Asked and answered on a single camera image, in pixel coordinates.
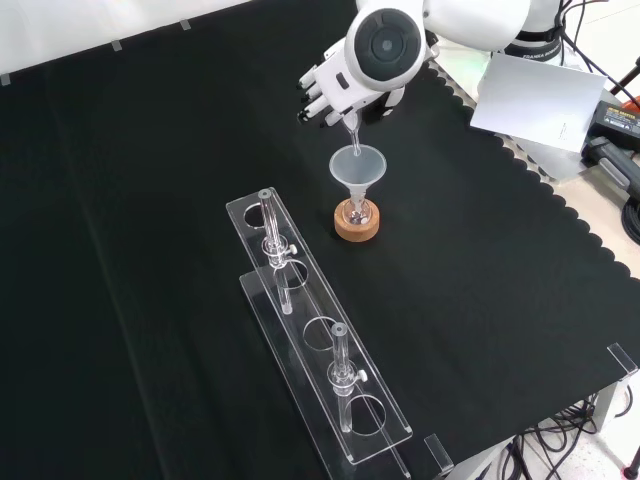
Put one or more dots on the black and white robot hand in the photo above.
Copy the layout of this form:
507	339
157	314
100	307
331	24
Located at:
335	85

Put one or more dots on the clear weighing funnel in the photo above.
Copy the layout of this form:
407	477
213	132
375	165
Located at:
353	135

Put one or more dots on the translucent plastic funnel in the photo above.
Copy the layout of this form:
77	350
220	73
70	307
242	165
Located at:
357	170

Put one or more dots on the clear round-bottom flask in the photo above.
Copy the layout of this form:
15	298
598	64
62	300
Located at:
358	215

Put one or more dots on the clear funnel stand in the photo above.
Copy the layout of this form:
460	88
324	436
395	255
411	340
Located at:
320	345

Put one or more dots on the grey tape piece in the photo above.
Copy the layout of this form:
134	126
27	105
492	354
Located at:
185	24
116	45
4	79

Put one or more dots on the white paper sheet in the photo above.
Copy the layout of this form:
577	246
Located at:
540	100

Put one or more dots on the black cloth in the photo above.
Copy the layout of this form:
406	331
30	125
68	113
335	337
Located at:
150	250

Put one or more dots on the black power unit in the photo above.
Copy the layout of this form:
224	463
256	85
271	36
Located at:
617	120

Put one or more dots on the black hand tool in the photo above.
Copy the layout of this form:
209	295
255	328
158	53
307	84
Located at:
612	160

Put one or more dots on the black tripod leg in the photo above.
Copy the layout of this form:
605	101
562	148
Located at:
625	85

